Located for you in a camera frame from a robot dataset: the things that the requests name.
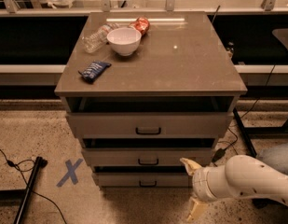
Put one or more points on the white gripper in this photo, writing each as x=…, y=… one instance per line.
x=199, y=183

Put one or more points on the grey drawer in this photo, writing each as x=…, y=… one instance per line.
x=114, y=157
x=142, y=180
x=149, y=125

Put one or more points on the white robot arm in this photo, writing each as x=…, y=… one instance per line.
x=242, y=177

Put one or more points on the grey drawer cabinet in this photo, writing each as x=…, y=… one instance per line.
x=180, y=67

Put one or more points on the black stand leg right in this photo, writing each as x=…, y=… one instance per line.
x=247, y=141

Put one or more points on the black stand leg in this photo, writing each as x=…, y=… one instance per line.
x=247, y=141
x=23, y=195

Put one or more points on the blue tape cross mark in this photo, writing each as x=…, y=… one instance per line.
x=70, y=174

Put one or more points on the blue snack bag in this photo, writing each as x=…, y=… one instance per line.
x=94, y=70

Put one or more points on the white ceramic bowl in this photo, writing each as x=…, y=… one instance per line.
x=124, y=40

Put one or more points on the black stand leg left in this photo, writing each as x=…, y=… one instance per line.
x=23, y=195

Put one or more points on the grey table corner right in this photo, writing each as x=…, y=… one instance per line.
x=281, y=35

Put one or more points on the clear plastic water bottle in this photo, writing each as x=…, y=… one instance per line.
x=97, y=39

